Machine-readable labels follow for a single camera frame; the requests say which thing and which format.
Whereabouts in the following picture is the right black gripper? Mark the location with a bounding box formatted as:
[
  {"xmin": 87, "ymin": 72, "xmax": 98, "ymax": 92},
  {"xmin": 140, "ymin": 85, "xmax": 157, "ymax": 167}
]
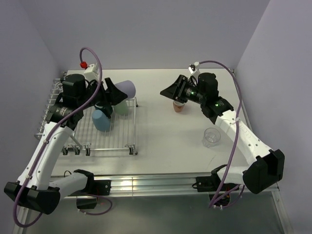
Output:
[{"xmin": 159, "ymin": 75, "xmax": 206, "ymax": 105}]

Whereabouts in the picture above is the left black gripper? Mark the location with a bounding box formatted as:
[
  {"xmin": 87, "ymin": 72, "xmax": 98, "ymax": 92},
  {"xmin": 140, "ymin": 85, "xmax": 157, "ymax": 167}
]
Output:
[{"xmin": 78, "ymin": 78, "xmax": 127, "ymax": 110}]

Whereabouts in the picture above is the light green cup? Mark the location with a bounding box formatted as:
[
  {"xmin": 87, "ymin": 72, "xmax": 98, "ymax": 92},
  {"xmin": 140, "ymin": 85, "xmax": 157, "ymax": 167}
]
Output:
[{"xmin": 113, "ymin": 100, "xmax": 129, "ymax": 115}]

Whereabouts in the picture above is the lilac cup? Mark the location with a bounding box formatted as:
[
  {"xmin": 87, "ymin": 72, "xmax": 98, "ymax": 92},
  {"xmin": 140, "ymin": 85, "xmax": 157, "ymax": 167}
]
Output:
[{"xmin": 115, "ymin": 80, "xmax": 136, "ymax": 99}]

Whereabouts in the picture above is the dark green mug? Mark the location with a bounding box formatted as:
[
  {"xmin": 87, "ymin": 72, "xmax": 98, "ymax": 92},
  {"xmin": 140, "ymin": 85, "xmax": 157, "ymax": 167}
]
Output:
[{"xmin": 94, "ymin": 105, "xmax": 113, "ymax": 119}]

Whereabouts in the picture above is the blue cup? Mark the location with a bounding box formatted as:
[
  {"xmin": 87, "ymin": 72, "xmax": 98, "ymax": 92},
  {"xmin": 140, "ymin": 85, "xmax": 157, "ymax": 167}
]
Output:
[{"xmin": 92, "ymin": 110, "xmax": 111, "ymax": 132}]

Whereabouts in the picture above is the clear glass tumbler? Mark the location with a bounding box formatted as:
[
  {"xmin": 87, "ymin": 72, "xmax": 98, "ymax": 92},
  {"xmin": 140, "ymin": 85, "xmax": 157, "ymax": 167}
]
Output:
[{"xmin": 202, "ymin": 128, "xmax": 221, "ymax": 148}]

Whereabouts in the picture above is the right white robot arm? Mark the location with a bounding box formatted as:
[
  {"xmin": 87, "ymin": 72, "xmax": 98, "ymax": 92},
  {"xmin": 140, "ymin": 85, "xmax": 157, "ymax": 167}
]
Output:
[{"xmin": 160, "ymin": 73, "xmax": 285, "ymax": 194}]

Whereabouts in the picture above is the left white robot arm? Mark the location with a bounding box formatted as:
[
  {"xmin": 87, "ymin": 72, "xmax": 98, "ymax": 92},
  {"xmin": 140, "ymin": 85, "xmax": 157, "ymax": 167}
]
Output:
[{"xmin": 4, "ymin": 74, "xmax": 128, "ymax": 215}]

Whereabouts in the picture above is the pink mug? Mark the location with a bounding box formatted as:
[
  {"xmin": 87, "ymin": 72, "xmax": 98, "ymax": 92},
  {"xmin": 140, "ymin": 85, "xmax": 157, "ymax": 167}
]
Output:
[{"xmin": 173, "ymin": 100, "xmax": 185, "ymax": 113}]

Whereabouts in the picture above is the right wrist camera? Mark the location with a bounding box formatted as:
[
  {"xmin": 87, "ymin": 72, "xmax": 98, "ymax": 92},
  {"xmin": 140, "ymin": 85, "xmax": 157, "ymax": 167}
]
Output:
[{"xmin": 188, "ymin": 61, "xmax": 200, "ymax": 78}]

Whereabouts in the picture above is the white wire dish rack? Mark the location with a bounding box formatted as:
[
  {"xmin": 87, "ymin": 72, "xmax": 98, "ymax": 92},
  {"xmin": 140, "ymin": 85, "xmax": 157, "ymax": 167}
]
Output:
[{"xmin": 35, "ymin": 74, "xmax": 138, "ymax": 156}]

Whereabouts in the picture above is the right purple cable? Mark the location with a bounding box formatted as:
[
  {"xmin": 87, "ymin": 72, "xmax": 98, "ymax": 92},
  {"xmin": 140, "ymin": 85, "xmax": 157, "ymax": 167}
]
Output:
[{"xmin": 198, "ymin": 60, "xmax": 245, "ymax": 209}]

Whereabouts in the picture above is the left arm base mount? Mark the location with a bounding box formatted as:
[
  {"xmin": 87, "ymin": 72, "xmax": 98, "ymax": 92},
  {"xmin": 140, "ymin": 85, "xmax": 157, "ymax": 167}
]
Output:
[{"xmin": 69, "ymin": 180, "xmax": 111, "ymax": 210}]

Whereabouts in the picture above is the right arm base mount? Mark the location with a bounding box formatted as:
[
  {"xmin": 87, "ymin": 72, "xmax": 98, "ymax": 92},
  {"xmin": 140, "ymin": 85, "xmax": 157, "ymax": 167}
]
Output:
[{"xmin": 192, "ymin": 174, "xmax": 237, "ymax": 192}]

